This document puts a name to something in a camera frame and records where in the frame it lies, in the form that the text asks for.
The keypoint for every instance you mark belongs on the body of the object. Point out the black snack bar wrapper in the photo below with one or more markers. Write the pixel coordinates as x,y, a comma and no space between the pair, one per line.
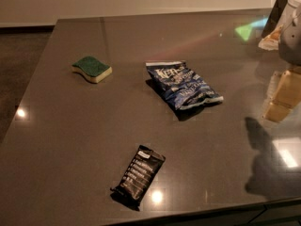
139,175

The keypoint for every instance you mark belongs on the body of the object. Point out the blue chip bag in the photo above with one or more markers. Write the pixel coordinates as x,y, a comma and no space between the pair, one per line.
181,87

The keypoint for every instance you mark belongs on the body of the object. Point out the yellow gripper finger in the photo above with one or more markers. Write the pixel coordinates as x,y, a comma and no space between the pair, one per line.
283,94

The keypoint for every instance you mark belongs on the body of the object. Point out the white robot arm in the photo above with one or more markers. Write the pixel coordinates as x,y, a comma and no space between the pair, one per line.
289,36

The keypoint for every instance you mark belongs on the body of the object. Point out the green and yellow sponge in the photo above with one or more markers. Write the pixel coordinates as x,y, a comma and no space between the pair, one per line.
91,69

